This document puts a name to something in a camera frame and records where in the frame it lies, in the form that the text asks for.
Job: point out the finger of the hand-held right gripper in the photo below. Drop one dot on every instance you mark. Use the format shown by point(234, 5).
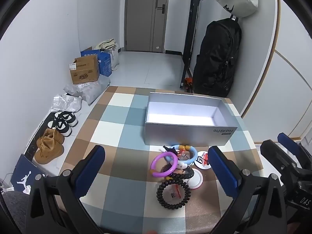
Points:
point(288, 142)
point(273, 151)

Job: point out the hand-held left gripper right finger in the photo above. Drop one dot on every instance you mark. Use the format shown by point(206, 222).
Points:
point(223, 173)

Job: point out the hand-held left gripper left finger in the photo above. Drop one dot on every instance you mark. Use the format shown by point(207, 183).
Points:
point(90, 173)

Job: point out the round pink-rimmed badge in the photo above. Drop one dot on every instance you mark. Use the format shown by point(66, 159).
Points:
point(197, 178)

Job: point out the silver cardboard box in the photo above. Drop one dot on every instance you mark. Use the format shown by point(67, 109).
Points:
point(182, 134)

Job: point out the round white badge red print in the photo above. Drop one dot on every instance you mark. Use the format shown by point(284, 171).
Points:
point(201, 159)

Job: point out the white plush charm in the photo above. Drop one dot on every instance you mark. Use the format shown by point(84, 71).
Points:
point(181, 164)

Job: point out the brown boot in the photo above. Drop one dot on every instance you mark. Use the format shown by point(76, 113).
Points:
point(47, 151)
point(54, 135)

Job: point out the checkered tablecloth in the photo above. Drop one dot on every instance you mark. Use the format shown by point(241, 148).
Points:
point(121, 131)

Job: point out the white wardrobe wooden trim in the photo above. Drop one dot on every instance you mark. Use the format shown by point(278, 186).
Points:
point(280, 90)

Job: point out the black and white sneaker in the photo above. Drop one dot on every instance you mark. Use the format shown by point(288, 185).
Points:
point(67, 118)
point(59, 128)

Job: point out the black shoe mat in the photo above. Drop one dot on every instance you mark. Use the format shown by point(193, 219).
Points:
point(36, 139)

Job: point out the silver parcel bag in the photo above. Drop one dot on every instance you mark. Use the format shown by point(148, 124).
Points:
point(65, 102)

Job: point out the grey parcel bag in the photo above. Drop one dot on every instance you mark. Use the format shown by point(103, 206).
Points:
point(93, 90)

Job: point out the small orange object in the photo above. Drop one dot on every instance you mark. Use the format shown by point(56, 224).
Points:
point(188, 82)

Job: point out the brown cardboard box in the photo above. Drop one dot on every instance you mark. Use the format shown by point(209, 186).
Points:
point(84, 73)

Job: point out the black backpack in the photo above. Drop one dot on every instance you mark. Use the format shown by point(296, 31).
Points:
point(214, 61)

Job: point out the blue cardboard box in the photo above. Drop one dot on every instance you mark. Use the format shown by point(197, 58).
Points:
point(104, 63)

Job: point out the white plastic bag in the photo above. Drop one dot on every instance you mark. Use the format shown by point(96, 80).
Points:
point(114, 56)

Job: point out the black metal rack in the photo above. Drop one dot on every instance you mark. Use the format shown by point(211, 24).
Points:
point(192, 29)

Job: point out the grey door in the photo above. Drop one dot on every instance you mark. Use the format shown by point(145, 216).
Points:
point(141, 17)

